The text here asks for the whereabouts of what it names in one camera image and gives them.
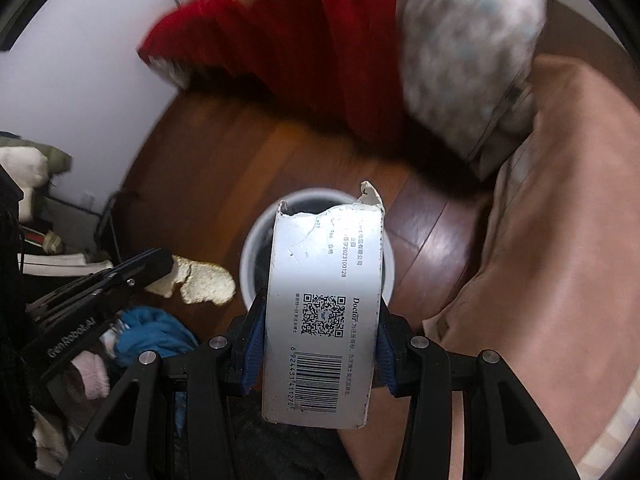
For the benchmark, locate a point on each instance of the white cardboard box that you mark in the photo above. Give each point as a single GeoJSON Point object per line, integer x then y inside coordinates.
{"type": "Point", "coordinates": [320, 310]}

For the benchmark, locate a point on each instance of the white fluffy cloth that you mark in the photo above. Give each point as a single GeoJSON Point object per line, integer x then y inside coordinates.
{"type": "Point", "coordinates": [20, 165]}

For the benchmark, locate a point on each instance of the white round trash bin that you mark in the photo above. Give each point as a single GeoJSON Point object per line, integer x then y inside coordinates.
{"type": "Point", "coordinates": [255, 245]}

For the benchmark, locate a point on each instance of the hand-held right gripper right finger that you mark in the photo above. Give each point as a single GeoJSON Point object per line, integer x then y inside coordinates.
{"type": "Point", "coordinates": [386, 355]}

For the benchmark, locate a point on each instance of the pink fluffy cloth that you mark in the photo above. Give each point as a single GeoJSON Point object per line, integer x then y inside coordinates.
{"type": "Point", "coordinates": [90, 375]}

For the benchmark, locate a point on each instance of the green jacket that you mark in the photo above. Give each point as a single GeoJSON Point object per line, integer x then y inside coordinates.
{"type": "Point", "coordinates": [57, 157]}

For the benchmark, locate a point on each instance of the blue cloth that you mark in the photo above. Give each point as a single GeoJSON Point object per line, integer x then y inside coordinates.
{"type": "Point", "coordinates": [150, 330]}

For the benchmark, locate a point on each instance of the red blanket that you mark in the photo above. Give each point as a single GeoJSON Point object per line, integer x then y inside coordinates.
{"type": "Point", "coordinates": [300, 35]}

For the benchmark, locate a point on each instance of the checkered bed sheet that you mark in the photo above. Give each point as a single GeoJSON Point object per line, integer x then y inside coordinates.
{"type": "Point", "coordinates": [465, 35]}

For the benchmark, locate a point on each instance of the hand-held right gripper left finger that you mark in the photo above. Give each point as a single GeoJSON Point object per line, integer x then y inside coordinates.
{"type": "Point", "coordinates": [252, 345]}

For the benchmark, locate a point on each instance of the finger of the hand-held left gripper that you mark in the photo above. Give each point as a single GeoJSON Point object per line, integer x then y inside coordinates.
{"type": "Point", "coordinates": [152, 267]}
{"type": "Point", "coordinates": [131, 260]}

